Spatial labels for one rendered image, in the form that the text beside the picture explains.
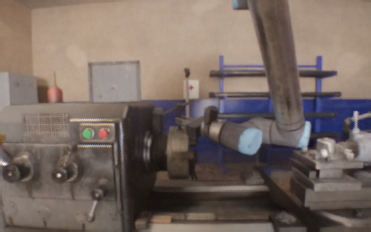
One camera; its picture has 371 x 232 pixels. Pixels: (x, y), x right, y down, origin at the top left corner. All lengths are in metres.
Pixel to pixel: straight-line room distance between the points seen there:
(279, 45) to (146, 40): 3.78
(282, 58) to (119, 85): 3.80
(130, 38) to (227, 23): 2.00
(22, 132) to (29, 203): 0.28
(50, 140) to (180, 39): 3.55
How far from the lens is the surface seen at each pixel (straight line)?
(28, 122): 0.87
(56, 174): 0.75
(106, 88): 4.25
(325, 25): 5.02
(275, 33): 0.51
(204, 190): 1.13
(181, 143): 0.81
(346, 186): 0.83
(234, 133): 0.65
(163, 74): 3.97
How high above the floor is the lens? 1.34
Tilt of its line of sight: 5 degrees down
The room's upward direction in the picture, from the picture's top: 1 degrees counter-clockwise
